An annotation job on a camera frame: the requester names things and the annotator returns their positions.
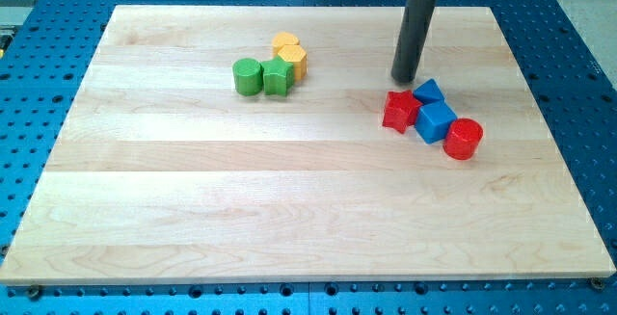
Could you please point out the light wooden board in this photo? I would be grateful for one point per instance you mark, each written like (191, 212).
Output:
(164, 173)

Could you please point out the red cylinder block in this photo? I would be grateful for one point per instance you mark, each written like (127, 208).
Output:
(463, 138)

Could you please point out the red star block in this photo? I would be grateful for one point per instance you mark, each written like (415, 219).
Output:
(400, 110)

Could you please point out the green cylinder block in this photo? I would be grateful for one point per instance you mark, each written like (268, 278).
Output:
(247, 75)

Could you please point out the blue perforated metal table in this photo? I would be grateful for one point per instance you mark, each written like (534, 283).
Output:
(48, 56)

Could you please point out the yellow hexagon block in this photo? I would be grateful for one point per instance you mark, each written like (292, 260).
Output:
(298, 56)

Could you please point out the blue cube block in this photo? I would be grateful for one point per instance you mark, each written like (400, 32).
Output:
(433, 121)

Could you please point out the blue triangle block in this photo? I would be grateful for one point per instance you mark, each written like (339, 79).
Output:
(429, 92)

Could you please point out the yellow cylinder block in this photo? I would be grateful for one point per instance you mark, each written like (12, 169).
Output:
(282, 39)

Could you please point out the green star block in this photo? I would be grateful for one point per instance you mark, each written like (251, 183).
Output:
(278, 76)

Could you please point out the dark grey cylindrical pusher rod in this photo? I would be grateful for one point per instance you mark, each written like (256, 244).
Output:
(414, 28)

